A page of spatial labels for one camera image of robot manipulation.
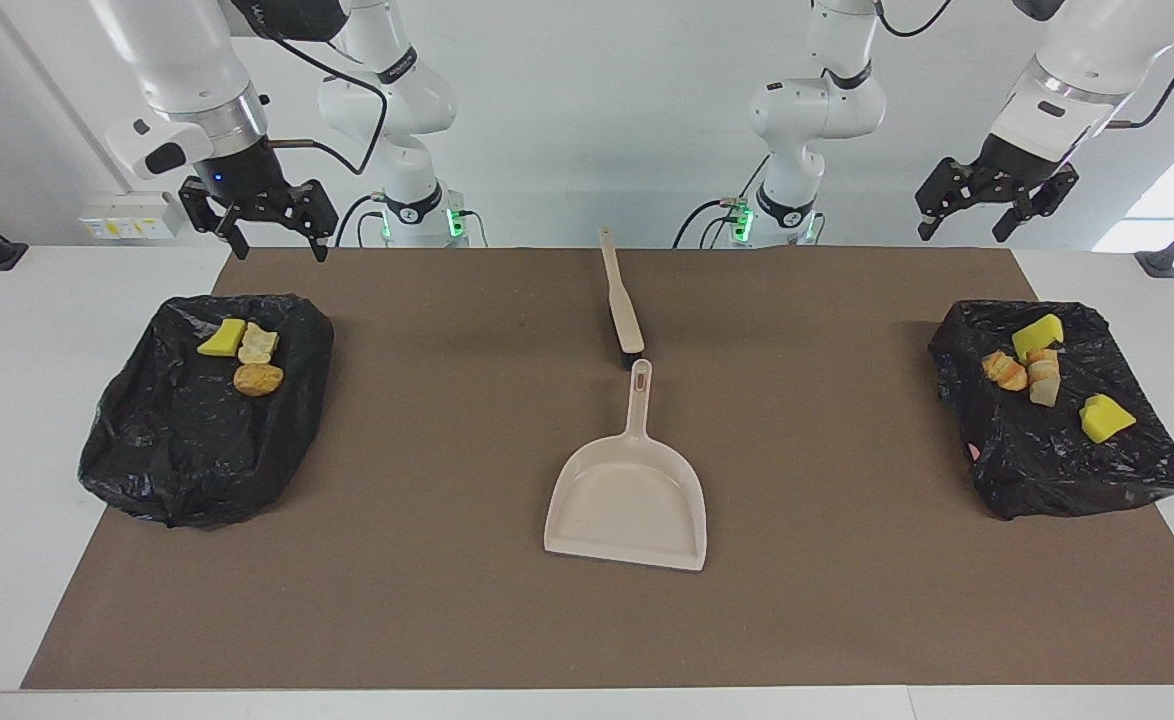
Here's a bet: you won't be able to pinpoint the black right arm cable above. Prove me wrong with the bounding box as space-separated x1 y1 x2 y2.
232 0 394 177

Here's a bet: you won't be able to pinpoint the black bag-lined trash bin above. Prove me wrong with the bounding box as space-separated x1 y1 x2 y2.
78 292 335 529

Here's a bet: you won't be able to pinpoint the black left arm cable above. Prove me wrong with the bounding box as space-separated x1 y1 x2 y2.
872 0 1174 129

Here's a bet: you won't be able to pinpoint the brown table mat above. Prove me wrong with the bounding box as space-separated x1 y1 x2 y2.
20 247 1174 691

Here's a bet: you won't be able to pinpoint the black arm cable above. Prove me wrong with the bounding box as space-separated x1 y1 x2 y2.
232 0 394 177
872 0 1174 129

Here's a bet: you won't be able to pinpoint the beige hand brush black bristles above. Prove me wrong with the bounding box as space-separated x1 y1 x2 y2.
598 227 646 368

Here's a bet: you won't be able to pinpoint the striped toy croissant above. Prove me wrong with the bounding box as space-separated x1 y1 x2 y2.
237 322 280 365

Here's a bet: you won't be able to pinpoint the white wall outlet box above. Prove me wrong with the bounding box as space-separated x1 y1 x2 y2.
80 192 185 241

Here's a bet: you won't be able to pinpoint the black bag-lined bin pink patch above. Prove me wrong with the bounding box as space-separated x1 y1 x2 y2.
929 299 1174 522

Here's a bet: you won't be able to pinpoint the yellow sponge piece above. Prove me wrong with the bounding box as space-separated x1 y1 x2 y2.
1011 313 1066 362
196 318 248 358
1080 393 1138 445

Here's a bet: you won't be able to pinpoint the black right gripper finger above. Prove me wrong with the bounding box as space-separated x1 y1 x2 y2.
178 176 251 261
282 179 340 264

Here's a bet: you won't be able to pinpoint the brown toy bread roll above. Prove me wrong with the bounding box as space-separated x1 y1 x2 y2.
233 363 286 398

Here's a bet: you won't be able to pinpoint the beige plastic dustpan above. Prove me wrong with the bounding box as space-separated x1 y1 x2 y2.
544 359 708 573

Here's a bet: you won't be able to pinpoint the pale bread piece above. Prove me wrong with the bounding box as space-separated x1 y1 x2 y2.
1026 347 1062 409
981 350 1029 393

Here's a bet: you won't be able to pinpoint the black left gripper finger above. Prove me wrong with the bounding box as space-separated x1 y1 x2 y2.
991 165 1081 244
914 156 980 243

